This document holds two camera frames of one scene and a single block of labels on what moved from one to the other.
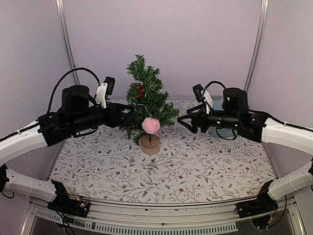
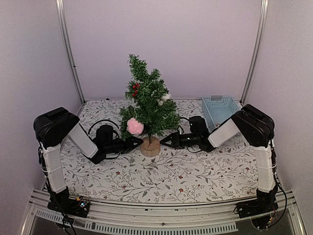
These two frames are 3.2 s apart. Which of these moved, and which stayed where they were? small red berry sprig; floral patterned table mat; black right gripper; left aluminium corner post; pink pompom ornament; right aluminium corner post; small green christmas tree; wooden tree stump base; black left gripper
Moved: black right gripper; black left gripper; small red berry sprig; pink pompom ornament
Stayed: floral patterned table mat; wooden tree stump base; right aluminium corner post; small green christmas tree; left aluminium corner post
